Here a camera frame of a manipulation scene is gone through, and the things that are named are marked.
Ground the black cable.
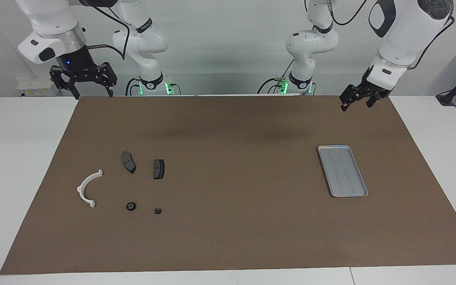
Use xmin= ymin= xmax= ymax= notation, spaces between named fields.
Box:
xmin=256 ymin=59 xmax=295 ymax=95
xmin=78 ymin=0 xmax=132 ymax=61
xmin=407 ymin=15 xmax=455 ymax=71
xmin=328 ymin=0 xmax=368 ymax=27
xmin=125 ymin=77 xmax=140 ymax=96

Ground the white box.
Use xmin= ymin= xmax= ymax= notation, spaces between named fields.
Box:
xmin=16 ymin=76 xmax=60 ymax=98

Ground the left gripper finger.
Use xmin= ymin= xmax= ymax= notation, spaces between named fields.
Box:
xmin=339 ymin=84 xmax=368 ymax=112
xmin=365 ymin=89 xmax=391 ymax=108

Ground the white curved plastic part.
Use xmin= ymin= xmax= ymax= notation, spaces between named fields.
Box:
xmin=76 ymin=169 xmax=104 ymax=209

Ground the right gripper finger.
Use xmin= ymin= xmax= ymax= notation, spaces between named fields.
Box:
xmin=49 ymin=65 xmax=81 ymax=100
xmin=89 ymin=61 xmax=118 ymax=98

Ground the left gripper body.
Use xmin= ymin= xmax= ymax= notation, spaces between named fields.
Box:
xmin=362 ymin=66 xmax=376 ymax=90

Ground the dark grey brake pad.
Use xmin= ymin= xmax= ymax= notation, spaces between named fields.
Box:
xmin=153 ymin=159 xmax=166 ymax=180
xmin=121 ymin=151 xmax=137 ymax=174

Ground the silver metal tray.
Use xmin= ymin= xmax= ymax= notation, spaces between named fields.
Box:
xmin=317 ymin=145 xmax=369 ymax=198

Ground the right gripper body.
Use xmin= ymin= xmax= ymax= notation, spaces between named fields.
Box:
xmin=55 ymin=44 xmax=101 ymax=82

